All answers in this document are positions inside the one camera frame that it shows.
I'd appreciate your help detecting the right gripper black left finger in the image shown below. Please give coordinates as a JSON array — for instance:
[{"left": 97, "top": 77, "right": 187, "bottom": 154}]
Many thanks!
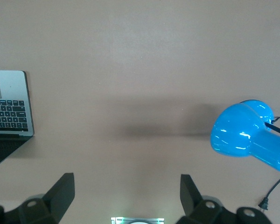
[{"left": 0, "top": 172, "right": 76, "bottom": 224}]

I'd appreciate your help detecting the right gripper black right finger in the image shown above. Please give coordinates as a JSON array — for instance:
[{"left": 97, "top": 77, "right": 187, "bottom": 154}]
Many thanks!
[{"left": 175, "top": 174, "right": 274, "bottom": 224}]

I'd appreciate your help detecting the silver grey laptop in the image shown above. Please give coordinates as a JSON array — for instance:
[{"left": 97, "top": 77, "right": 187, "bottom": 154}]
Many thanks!
[{"left": 0, "top": 70, "right": 35, "bottom": 171}]

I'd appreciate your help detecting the blue desk lamp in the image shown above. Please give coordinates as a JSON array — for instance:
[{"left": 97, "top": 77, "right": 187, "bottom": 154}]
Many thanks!
[{"left": 210, "top": 99, "right": 280, "bottom": 173}]

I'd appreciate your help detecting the black lamp power cord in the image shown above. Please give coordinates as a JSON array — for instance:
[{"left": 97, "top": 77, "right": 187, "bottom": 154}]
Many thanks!
[{"left": 258, "top": 115, "right": 280, "bottom": 212}]

